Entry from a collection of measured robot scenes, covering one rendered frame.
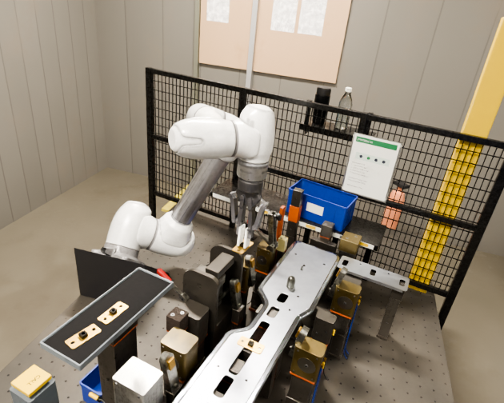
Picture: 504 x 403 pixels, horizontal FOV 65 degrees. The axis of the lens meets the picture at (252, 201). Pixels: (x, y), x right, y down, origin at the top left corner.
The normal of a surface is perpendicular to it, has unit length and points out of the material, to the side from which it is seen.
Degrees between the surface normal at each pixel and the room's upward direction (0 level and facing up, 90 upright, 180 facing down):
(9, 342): 0
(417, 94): 90
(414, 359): 0
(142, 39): 90
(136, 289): 0
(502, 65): 90
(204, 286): 90
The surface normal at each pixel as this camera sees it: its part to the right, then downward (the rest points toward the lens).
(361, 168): -0.45, 0.38
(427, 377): 0.10, -0.88
